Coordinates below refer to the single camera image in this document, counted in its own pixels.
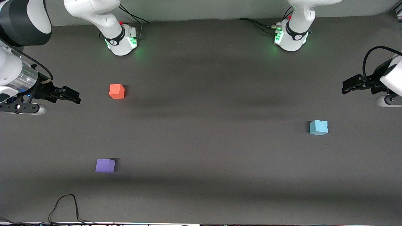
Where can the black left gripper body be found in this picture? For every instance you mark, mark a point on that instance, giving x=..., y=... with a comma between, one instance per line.
x=375, y=79

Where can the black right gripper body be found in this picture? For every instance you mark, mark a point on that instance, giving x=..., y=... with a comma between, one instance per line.
x=43, y=88

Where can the light blue foam block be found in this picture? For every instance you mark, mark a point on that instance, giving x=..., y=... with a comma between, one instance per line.
x=318, y=127

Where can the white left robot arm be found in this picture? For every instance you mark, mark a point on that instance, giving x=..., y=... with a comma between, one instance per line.
x=296, y=25

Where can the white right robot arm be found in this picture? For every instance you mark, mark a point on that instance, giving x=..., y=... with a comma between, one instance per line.
x=94, y=12

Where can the orange foam block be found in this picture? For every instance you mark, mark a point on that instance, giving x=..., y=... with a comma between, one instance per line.
x=116, y=91

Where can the purple foam block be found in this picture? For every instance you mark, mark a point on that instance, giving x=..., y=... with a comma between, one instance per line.
x=105, y=165

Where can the dark grey table mat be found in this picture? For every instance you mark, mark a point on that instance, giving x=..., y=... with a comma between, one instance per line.
x=201, y=141

